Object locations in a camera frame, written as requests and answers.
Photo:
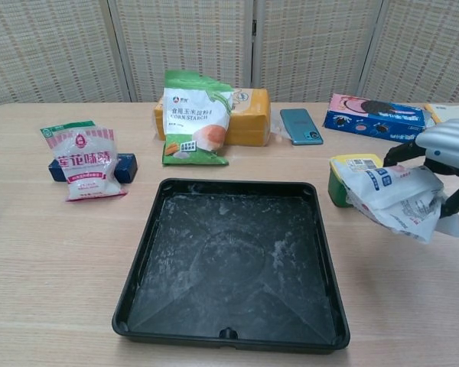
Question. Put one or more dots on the bamboo folding screen panel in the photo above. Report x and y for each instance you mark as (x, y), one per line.
(313, 49)
(49, 49)
(424, 49)
(183, 42)

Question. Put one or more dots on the white plastic pouch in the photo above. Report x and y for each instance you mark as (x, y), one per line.
(398, 195)

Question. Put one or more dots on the green white corn starch bag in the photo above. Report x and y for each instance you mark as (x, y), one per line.
(193, 122)

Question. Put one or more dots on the teal smartphone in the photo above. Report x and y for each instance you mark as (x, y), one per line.
(300, 126)

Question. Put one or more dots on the blue pink cookie box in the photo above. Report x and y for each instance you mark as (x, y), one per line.
(371, 120)

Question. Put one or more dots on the black square plastic tray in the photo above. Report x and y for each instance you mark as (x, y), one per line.
(233, 267)

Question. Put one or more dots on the green tub with yellow lid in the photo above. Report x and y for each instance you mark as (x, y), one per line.
(336, 189)

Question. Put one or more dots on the yellow tissue pack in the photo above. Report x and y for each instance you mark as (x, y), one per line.
(250, 122)

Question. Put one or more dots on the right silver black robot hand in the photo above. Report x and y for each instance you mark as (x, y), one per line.
(451, 143)

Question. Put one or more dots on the cream notebook with yellow spine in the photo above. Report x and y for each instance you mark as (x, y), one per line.
(455, 111)

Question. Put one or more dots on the white round disc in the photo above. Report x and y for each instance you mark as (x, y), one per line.
(431, 118)

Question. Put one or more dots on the dark blue small box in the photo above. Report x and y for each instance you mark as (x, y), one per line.
(126, 168)

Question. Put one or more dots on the pink white seasoning bag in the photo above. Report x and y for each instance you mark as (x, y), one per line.
(86, 168)

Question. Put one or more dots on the clear plastic film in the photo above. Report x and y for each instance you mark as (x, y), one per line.
(277, 128)

